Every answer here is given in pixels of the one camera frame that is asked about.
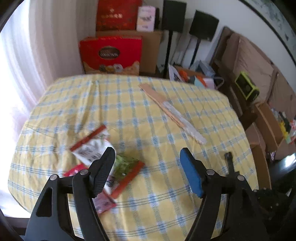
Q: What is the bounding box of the beige sofa pillow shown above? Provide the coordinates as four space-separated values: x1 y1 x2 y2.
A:
233 37 274 103

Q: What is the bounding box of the green portable radio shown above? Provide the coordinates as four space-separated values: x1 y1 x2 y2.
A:
235 71 260 102

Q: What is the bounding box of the pink tissue box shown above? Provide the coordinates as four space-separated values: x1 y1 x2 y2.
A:
136 6 156 32

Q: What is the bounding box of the red chocolate gift box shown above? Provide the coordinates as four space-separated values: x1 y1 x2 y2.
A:
79 36 142 76

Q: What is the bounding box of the patterned folding fan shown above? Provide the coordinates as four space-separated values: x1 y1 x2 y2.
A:
139 83 207 145

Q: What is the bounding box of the green pea snack packet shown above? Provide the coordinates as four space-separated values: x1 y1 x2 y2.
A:
70 125 144 199

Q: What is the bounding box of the red tea gift bag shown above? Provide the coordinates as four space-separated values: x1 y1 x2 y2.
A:
96 0 142 31

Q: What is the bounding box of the brown carton under bags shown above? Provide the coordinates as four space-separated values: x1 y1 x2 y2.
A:
96 30 163 74

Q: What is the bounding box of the black speaker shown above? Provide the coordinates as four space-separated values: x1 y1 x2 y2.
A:
162 1 187 33
189 10 219 42

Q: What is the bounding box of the left black speaker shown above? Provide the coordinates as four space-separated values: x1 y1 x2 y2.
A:
162 1 187 33

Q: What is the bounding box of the framed ink painting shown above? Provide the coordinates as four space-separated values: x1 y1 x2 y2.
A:
241 1 295 62

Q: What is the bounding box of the white sheer curtain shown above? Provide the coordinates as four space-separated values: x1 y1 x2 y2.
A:
1 1 98 218

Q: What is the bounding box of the brown sofa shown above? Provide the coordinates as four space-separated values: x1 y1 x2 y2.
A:
210 26 295 120

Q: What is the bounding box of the cardboard tray on sofa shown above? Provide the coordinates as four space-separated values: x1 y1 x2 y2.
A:
254 102 283 152

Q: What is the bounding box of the large cardboard box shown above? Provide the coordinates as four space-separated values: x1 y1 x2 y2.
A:
250 143 271 189

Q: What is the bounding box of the right black speaker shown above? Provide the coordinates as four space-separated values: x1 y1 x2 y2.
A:
189 10 219 42

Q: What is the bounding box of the yellow plaid tablecloth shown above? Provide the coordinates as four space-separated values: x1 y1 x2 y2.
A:
8 74 258 240

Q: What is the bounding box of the red snack packet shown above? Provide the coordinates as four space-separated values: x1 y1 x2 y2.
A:
63 163 117 215

